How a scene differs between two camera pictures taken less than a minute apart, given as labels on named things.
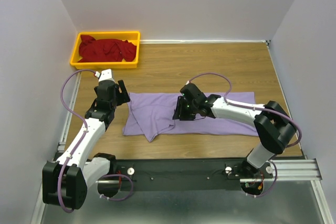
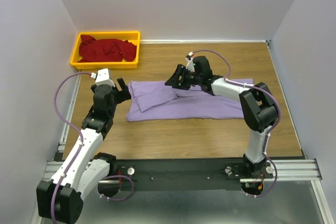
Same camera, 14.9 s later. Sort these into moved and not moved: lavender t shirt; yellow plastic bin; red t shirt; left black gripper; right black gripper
Moved: right black gripper; lavender t shirt
Not moved: yellow plastic bin; red t shirt; left black gripper
